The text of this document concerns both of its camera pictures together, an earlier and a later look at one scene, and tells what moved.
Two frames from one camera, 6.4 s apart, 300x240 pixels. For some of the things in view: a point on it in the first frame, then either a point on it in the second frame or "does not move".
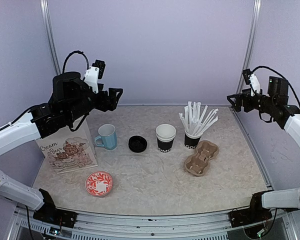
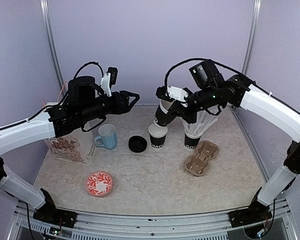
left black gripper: x=103 y=105 → x=123 y=107
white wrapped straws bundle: x=193 y=119 does not move
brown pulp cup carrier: x=198 y=164 does not move
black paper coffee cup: x=165 y=134 → x=161 y=111
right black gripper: x=245 y=94 → x=177 y=109
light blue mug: x=108 y=138 does not move
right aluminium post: x=250 y=43 does not move
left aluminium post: x=50 y=30 does not move
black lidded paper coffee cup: x=137 y=144 does not move
